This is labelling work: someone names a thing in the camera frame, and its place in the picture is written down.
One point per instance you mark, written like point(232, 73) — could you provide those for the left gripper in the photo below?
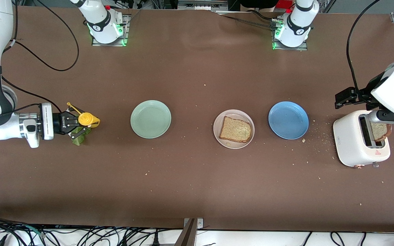
point(364, 94)

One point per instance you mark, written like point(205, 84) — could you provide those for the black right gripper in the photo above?
point(61, 122)

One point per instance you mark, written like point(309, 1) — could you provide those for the yellow mustard squeeze bottle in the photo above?
point(87, 119)

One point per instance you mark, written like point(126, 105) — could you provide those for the green lettuce leaf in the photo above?
point(79, 140)

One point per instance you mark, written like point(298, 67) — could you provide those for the brown bread slice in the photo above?
point(381, 131)
point(236, 130)

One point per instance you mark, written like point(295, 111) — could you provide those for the blue plate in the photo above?
point(288, 120)

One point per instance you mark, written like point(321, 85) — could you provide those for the pale green plate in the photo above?
point(150, 119)

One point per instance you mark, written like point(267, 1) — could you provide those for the beige plate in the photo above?
point(233, 146)

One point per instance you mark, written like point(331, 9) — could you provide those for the white two-slot toaster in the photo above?
point(349, 140)

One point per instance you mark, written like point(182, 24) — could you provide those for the red box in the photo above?
point(285, 3)

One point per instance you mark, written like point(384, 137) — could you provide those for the grey metal mount bracket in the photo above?
point(188, 235)

